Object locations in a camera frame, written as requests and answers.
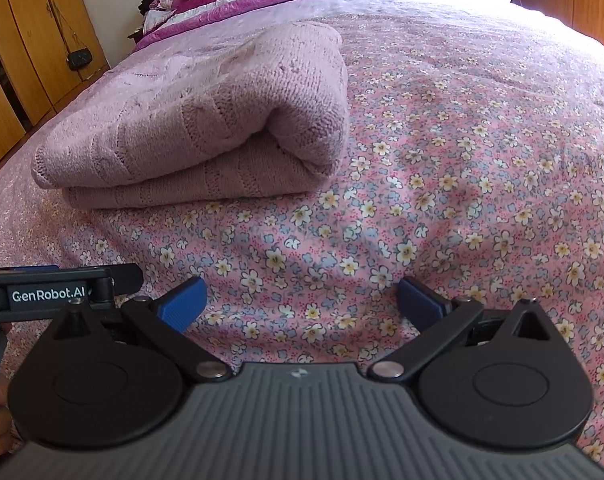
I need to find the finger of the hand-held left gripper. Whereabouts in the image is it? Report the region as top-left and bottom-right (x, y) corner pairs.
(106, 263), (144, 307)

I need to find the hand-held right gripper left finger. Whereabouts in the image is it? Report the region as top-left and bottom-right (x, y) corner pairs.
(49, 275), (231, 381)

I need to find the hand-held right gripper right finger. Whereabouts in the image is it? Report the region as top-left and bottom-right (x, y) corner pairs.
(371, 276), (554, 380)

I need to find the pink cable-knit cardigan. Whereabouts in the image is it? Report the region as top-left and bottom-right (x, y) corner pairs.
(30, 22), (351, 210)

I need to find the pink floral bed sheet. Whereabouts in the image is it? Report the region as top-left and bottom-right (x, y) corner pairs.
(0, 0), (604, 471)

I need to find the small black purse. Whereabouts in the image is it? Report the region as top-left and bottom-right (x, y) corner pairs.
(56, 2), (93, 72)

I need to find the wooden wardrobe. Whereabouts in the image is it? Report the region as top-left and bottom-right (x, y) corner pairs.
(0, 0), (110, 187)

